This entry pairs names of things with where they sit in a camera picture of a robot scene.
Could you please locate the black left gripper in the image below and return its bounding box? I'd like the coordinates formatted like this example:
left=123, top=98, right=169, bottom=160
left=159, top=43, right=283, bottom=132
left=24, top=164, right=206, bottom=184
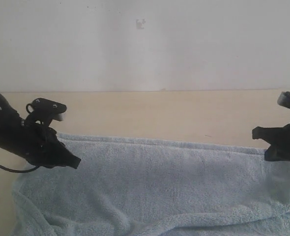
left=0, top=119, right=81, bottom=169

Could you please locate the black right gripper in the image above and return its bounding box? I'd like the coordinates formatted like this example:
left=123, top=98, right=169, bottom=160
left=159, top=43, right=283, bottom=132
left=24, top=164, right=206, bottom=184
left=252, top=123, right=290, bottom=162

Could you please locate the light blue fluffy towel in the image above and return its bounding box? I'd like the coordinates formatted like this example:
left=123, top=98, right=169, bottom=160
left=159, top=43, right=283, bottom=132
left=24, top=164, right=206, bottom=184
left=12, top=134, right=290, bottom=236

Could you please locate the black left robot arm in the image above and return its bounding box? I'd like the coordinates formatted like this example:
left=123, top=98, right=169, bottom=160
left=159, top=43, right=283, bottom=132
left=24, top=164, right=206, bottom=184
left=0, top=94, right=81, bottom=170

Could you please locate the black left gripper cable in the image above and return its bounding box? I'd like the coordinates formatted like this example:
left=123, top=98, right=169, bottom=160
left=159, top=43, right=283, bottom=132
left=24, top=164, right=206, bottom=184
left=0, top=158, right=39, bottom=173

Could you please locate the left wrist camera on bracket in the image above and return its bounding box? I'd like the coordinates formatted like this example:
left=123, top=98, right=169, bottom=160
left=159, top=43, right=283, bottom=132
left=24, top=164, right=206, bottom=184
left=21, top=98, right=67, bottom=129

